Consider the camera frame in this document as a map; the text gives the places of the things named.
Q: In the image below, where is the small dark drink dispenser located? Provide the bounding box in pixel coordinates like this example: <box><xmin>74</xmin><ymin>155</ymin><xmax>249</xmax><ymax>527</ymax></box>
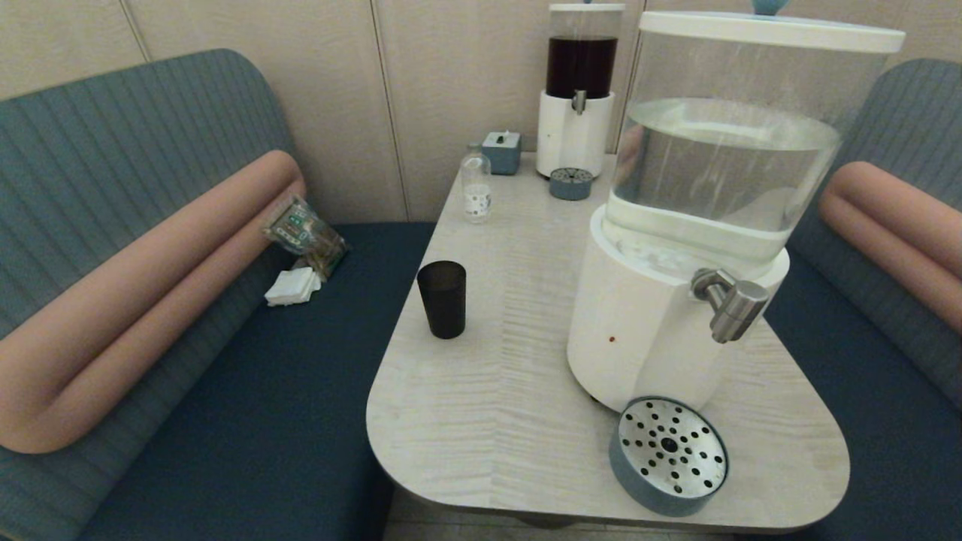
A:
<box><xmin>537</xmin><ymin>2</ymin><xmax>626</xmax><ymax>180</ymax></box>

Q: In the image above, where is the large steel dispenser tap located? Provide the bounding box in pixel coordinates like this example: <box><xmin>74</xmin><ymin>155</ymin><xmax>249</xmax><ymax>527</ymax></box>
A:
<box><xmin>691</xmin><ymin>268</ymin><xmax>770</xmax><ymax>344</ymax></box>

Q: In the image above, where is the teal bench sofa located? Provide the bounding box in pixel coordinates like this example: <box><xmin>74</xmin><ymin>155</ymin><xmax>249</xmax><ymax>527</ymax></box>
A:
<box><xmin>737</xmin><ymin>59</ymin><xmax>962</xmax><ymax>541</ymax></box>
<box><xmin>0</xmin><ymin>49</ymin><xmax>437</xmax><ymax>541</ymax></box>

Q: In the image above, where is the green brown snack packet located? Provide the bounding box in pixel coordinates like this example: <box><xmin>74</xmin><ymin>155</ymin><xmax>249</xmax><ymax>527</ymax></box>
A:
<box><xmin>263</xmin><ymin>197</ymin><xmax>348</xmax><ymax>280</ymax></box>

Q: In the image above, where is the large clear water dispenser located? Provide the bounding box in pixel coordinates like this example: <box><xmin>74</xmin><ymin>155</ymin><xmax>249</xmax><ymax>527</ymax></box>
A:
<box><xmin>567</xmin><ymin>0</ymin><xmax>906</xmax><ymax>414</ymax></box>

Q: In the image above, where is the blue-grey tissue box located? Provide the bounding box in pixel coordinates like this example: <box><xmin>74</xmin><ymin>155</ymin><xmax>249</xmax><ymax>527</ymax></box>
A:
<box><xmin>482</xmin><ymin>131</ymin><xmax>522</xmax><ymax>176</ymax></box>

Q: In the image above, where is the black plastic cup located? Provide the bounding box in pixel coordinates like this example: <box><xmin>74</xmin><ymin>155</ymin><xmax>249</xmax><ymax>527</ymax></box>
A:
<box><xmin>417</xmin><ymin>261</ymin><xmax>467</xmax><ymax>340</ymax></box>

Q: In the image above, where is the white napkin stack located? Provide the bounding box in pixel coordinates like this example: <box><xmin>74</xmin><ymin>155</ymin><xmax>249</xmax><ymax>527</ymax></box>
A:
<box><xmin>265</xmin><ymin>266</ymin><xmax>322</xmax><ymax>307</ymax></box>

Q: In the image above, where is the small clear plastic bottle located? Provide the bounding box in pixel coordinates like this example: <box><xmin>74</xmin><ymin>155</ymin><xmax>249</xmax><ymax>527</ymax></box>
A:
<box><xmin>461</xmin><ymin>144</ymin><xmax>493</xmax><ymax>223</ymax></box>

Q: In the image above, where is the pink bolster cushion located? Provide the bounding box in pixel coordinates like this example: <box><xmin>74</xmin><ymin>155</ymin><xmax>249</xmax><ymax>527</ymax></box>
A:
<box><xmin>819</xmin><ymin>161</ymin><xmax>962</xmax><ymax>335</ymax></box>
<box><xmin>0</xmin><ymin>150</ymin><xmax>307</xmax><ymax>454</ymax></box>

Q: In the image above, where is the small blue drip tray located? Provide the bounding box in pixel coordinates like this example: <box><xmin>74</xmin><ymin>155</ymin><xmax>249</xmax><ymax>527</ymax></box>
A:
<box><xmin>549</xmin><ymin>168</ymin><xmax>594</xmax><ymax>201</ymax></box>

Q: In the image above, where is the large blue steel drip tray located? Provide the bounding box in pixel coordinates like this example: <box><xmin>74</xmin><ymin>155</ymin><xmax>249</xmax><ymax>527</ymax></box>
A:
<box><xmin>609</xmin><ymin>397</ymin><xmax>729</xmax><ymax>518</ymax></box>

